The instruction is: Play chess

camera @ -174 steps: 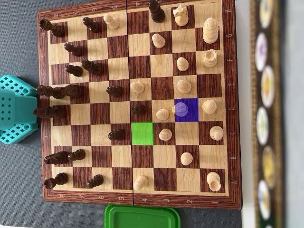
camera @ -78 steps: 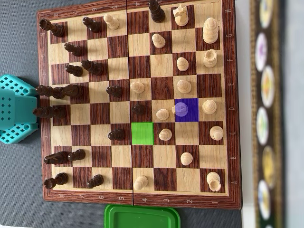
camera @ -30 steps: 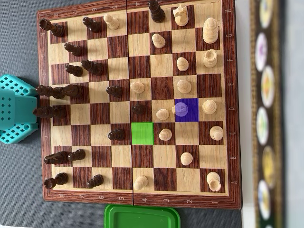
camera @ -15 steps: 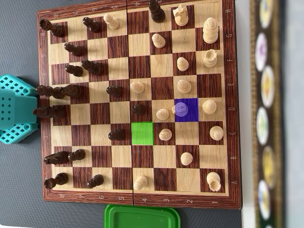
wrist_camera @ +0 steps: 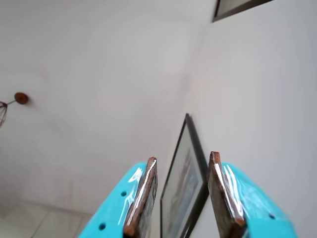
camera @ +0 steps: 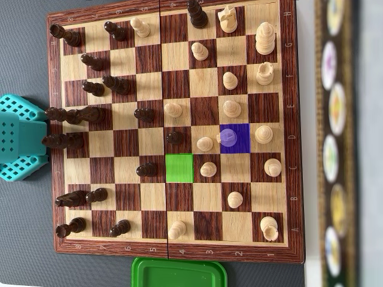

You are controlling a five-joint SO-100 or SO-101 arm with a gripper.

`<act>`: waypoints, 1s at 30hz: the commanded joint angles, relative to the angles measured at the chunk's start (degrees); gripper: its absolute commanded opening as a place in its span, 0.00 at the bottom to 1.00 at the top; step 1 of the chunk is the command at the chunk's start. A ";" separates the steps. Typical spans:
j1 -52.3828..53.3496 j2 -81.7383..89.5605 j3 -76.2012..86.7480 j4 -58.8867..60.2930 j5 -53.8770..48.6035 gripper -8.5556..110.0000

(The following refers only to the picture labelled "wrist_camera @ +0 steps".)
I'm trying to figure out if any dark brown window frame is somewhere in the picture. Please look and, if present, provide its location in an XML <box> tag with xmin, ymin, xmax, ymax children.
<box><xmin>212</xmin><ymin>0</ymin><xmax>274</xmax><ymax>23</ymax></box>

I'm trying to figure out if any black framed wall picture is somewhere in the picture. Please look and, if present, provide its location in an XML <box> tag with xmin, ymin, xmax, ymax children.
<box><xmin>160</xmin><ymin>113</ymin><xmax>210</xmax><ymax>238</ymax></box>

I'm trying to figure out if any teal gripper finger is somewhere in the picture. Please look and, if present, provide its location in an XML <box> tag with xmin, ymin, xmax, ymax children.
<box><xmin>78</xmin><ymin>156</ymin><xmax>159</xmax><ymax>238</ymax></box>
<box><xmin>207</xmin><ymin>151</ymin><xmax>299</xmax><ymax>238</ymax></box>

